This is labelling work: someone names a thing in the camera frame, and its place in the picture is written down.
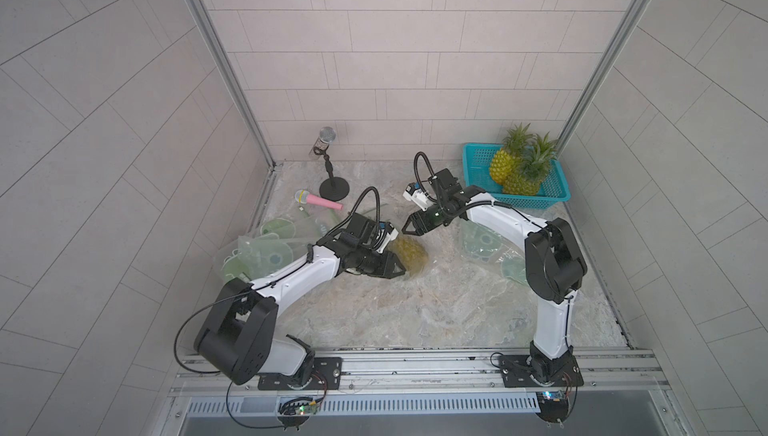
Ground green pineapple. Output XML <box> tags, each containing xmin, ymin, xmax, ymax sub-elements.
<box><xmin>387</xmin><ymin>235</ymin><xmax>429</xmax><ymax>276</ymax></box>
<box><xmin>502</xmin><ymin>143</ymin><xmax>553</xmax><ymax>196</ymax></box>

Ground zip-top bag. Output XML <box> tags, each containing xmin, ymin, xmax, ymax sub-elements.
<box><xmin>217</xmin><ymin>236</ymin><xmax>269</xmax><ymax>282</ymax></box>
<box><xmin>363</xmin><ymin>211</ymin><xmax>429</xmax><ymax>279</ymax></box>
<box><xmin>237</xmin><ymin>205</ymin><xmax>341</xmax><ymax>279</ymax></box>
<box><xmin>459</xmin><ymin>219</ymin><xmax>529</xmax><ymax>287</ymax></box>

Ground yellow pineapple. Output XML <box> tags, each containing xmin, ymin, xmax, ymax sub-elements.
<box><xmin>489</xmin><ymin>123</ymin><xmax>531</xmax><ymax>185</ymax></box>

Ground orange pineapple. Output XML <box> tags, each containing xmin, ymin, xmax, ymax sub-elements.
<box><xmin>534</xmin><ymin>133</ymin><xmax>558</xmax><ymax>160</ymax></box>

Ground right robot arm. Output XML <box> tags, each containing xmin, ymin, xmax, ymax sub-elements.
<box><xmin>403</xmin><ymin>169</ymin><xmax>587</xmax><ymax>386</ymax></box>

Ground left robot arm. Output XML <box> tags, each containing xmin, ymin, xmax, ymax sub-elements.
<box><xmin>193</xmin><ymin>213</ymin><xmax>407</xmax><ymax>388</ymax></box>

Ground teal plastic basket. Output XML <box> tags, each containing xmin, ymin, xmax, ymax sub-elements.
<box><xmin>462</xmin><ymin>143</ymin><xmax>571</xmax><ymax>209</ymax></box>

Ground black microphone stand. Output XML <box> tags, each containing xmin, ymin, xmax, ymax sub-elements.
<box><xmin>319</xmin><ymin>149</ymin><xmax>350</xmax><ymax>202</ymax></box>

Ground pink toy microphone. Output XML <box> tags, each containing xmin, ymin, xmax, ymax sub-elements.
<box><xmin>295</xmin><ymin>189</ymin><xmax>343</xmax><ymax>210</ymax></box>

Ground left circuit board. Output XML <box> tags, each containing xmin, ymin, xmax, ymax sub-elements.
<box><xmin>277</xmin><ymin>397</ymin><xmax>322</xmax><ymax>425</ymax></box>

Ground circuit board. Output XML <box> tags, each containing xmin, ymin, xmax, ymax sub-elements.
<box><xmin>277</xmin><ymin>397</ymin><xmax>322</xmax><ymax>425</ymax></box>
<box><xmin>536</xmin><ymin>391</ymin><xmax>571</xmax><ymax>425</ymax></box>

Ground right circuit board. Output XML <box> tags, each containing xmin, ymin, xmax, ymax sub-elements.
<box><xmin>536</xmin><ymin>391</ymin><xmax>571</xmax><ymax>425</ymax></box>

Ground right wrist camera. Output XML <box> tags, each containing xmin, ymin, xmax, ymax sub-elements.
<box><xmin>403</xmin><ymin>182</ymin><xmax>432</xmax><ymax>210</ymax></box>

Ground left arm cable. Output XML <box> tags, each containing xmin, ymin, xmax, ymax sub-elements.
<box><xmin>173</xmin><ymin>186</ymin><xmax>385</xmax><ymax>431</ymax></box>

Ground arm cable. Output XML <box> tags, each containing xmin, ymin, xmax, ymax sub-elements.
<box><xmin>413</xmin><ymin>151</ymin><xmax>571</xmax><ymax>353</ymax></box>
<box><xmin>173</xmin><ymin>186</ymin><xmax>385</xmax><ymax>431</ymax></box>

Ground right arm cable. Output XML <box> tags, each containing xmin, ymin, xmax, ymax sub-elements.
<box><xmin>413</xmin><ymin>151</ymin><xmax>571</xmax><ymax>353</ymax></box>

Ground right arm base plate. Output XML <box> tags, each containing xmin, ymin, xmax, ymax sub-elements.
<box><xmin>495</xmin><ymin>352</ymin><xmax>584</xmax><ymax>388</ymax></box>

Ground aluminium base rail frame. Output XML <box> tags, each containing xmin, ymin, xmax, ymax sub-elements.
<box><xmin>147</xmin><ymin>348</ymin><xmax>693</xmax><ymax>435</ymax></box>

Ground right aluminium corner post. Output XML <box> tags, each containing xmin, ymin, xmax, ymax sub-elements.
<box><xmin>556</xmin><ymin>0</ymin><xmax>652</xmax><ymax>157</ymax></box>

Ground aluminium corner post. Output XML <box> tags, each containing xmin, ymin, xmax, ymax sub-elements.
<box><xmin>556</xmin><ymin>0</ymin><xmax>652</xmax><ymax>157</ymax></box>
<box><xmin>185</xmin><ymin>0</ymin><xmax>277</xmax><ymax>173</ymax></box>

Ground left aluminium corner post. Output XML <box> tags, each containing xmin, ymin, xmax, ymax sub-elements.
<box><xmin>185</xmin><ymin>0</ymin><xmax>277</xmax><ymax>173</ymax></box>

